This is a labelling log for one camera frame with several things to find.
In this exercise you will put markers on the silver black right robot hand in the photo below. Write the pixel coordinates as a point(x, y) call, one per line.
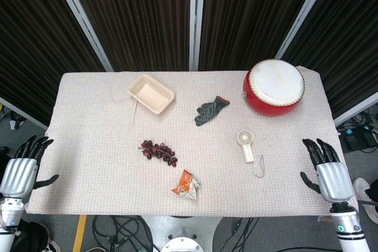
point(333, 181)

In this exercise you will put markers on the white handheld fan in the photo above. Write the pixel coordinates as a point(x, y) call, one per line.
point(248, 151)

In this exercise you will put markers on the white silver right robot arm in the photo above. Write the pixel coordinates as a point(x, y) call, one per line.
point(348, 228)

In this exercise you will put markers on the crumpled orange snack wrapper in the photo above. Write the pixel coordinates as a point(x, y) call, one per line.
point(184, 185)

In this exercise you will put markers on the bunch of dark red grapes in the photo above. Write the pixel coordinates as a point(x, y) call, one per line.
point(159, 151)

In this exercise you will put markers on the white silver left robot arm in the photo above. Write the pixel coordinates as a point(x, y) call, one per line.
point(10, 213)

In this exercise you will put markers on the black and white sneaker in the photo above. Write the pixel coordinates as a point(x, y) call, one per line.
point(53, 243)

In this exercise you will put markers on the yellow floor tape strip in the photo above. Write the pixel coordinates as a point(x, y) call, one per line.
point(79, 234)

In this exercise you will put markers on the black grey striped glove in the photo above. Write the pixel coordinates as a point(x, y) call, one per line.
point(209, 110)

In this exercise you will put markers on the beige waffle-weave tablecloth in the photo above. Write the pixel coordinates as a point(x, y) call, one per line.
point(103, 175)

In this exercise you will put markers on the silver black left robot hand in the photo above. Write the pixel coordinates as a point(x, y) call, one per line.
point(19, 175)

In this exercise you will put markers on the grey aluminium partition rail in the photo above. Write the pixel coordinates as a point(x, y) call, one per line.
point(23, 114)
point(354, 111)

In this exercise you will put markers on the grey aluminium partition post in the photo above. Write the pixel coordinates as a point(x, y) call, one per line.
point(81, 17)
point(197, 19)
point(304, 13)

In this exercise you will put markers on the beige plastic food container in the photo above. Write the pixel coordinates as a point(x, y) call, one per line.
point(150, 94)

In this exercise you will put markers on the red drum with white skin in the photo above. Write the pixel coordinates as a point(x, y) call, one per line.
point(274, 83)

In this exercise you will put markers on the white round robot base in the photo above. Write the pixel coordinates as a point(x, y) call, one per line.
point(183, 234)

